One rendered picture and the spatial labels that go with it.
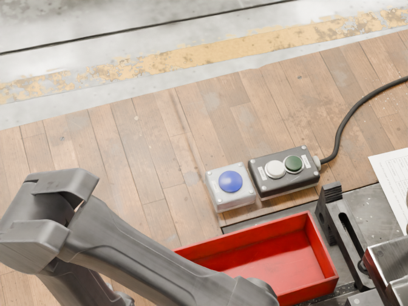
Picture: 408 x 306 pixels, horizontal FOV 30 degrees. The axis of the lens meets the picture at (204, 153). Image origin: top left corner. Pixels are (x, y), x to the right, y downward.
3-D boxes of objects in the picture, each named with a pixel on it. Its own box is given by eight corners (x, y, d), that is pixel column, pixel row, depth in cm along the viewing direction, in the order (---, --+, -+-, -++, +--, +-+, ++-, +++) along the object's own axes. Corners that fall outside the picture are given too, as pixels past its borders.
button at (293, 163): (281, 164, 129) (282, 157, 127) (297, 159, 129) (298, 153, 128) (287, 178, 127) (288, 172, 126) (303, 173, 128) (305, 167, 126)
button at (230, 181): (214, 179, 127) (215, 173, 125) (237, 173, 128) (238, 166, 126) (222, 199, 125) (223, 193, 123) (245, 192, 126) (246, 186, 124)
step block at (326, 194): (314, 212, 126) (322, 185, 118) (330, 207, 126) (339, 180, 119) (329, 246, 122) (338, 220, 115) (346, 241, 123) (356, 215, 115)
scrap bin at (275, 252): (157, 269, 120) (155, 253, 115) (304, 226, 124) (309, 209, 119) (179, 340, 114) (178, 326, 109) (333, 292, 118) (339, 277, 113)
